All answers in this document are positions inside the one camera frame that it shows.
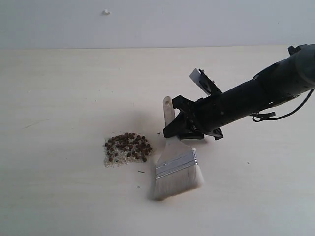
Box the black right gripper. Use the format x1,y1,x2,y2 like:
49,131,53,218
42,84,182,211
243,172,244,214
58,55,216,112
163,92,236,140

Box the white paint brush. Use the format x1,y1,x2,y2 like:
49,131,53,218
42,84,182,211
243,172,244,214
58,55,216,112
150,96,205,201

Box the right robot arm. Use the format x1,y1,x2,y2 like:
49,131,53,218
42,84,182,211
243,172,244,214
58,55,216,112
163,44,315,140

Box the pile of beans and grains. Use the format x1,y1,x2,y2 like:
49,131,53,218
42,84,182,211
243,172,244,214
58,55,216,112
103,132,153,168

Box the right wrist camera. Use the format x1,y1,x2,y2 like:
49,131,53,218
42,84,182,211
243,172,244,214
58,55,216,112
189,68,222,96

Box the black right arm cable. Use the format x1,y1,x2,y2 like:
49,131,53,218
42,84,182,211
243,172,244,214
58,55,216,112
251,88,315,122

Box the white wall hook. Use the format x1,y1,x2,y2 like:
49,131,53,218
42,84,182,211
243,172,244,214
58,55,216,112
102,9,111,15

